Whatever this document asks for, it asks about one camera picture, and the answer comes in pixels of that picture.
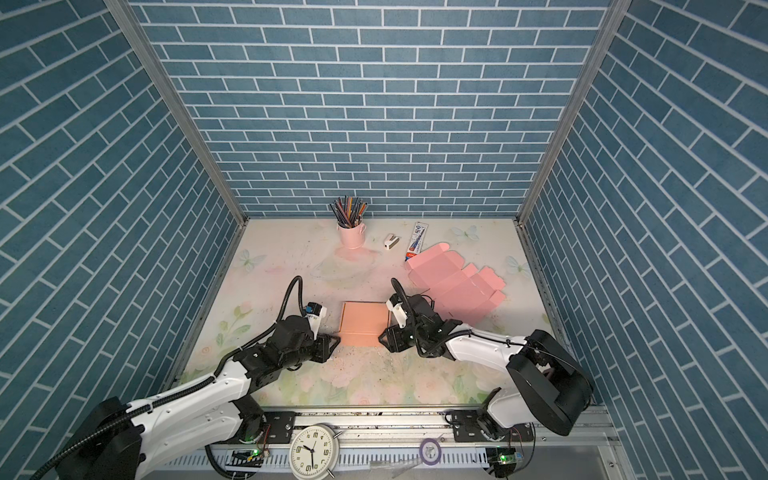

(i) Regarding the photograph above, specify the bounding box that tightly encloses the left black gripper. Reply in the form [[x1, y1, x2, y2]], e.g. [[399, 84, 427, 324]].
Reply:
[[281, 331, 345, 371]]

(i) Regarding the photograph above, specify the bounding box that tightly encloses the orange paper box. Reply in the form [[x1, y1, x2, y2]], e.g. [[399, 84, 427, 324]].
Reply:
[[339, 302, 389, 347]]

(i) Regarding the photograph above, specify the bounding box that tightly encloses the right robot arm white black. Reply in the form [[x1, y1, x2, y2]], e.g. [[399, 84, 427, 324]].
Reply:
[[378, 293, 594, 439]]

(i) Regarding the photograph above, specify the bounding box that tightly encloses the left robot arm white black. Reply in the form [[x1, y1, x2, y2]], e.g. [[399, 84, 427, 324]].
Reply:
[[33, 315, 340, 479]]

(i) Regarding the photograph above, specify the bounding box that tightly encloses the pink flat paper box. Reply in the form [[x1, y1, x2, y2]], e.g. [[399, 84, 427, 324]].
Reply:
[[405, 243, 506, 325]]

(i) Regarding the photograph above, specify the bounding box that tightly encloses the toothpaste tube packet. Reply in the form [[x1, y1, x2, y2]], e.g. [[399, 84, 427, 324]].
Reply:
[[405, 222, 429, 261]]

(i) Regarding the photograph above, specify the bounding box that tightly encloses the pink pencil cup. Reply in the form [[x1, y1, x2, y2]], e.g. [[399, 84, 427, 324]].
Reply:
[[337, 223, 366, 250]]

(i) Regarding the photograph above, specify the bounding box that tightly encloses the white alarm clock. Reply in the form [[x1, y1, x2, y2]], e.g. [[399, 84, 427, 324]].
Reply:
[[288, 424, 341, 480]]

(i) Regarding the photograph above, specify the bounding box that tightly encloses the purple tape roll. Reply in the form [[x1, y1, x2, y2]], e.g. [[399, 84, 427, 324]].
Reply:
[[419, 438, 442, 466]]

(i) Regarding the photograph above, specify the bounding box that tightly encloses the coloured pencils bunch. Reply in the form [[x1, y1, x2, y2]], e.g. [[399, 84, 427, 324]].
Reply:
[[329, 196, 368, 229]]

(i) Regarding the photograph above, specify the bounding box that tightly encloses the left circuit board green led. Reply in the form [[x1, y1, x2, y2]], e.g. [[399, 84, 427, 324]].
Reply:
[[226, 448, 265, 469]]

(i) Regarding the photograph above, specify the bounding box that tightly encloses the circuit board green led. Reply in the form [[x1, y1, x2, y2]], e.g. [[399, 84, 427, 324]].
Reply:
[[226, 448, 265, 469], [484, 447, 518, 479]]

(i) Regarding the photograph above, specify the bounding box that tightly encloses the right circuit board green led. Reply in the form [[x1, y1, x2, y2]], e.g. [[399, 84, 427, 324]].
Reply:
[[484, 447, 518, 479]]

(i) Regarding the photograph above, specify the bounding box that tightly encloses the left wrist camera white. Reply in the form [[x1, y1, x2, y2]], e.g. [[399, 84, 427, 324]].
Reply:
[[305, 302, 328, 339]]

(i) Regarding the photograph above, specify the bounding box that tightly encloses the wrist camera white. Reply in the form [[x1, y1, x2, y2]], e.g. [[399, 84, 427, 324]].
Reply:
[[305, 302, 328, 339], [386, 293, 408, 329]]

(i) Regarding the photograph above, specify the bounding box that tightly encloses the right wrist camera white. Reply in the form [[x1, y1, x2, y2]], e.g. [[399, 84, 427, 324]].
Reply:
[[386, 293, 408, 329]]

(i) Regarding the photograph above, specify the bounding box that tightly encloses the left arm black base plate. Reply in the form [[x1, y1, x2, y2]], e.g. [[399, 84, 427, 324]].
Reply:
[[234, 411, 296, 445]]

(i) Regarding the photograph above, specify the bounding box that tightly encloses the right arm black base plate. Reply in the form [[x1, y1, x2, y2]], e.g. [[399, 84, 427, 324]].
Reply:
[[443, 410, 535, 443]]

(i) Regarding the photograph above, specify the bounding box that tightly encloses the aluminium front rail frame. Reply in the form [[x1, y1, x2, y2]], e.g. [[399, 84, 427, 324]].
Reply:
[[104, 404, 637, 480]]

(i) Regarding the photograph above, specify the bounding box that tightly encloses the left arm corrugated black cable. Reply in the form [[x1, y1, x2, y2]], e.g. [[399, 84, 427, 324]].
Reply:
[[29, 275, 307, 480]]

